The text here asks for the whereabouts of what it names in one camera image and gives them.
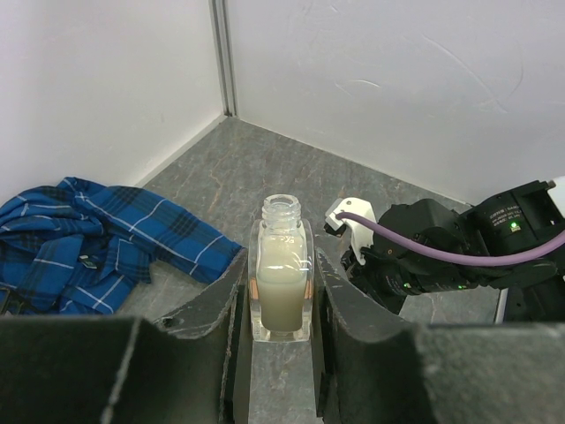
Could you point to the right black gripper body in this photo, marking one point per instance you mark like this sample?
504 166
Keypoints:
364 280

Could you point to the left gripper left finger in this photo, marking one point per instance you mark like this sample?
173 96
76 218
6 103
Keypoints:
189 366

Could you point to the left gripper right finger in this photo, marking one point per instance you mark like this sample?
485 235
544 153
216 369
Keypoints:
372 366

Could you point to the white nail polish bottle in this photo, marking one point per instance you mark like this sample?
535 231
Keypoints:
280 272

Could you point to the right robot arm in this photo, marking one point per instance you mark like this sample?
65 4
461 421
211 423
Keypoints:
512 242

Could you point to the blue plaid shirt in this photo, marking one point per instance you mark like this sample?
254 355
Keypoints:
81 248

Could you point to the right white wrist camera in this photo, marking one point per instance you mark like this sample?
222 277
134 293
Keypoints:
360 235

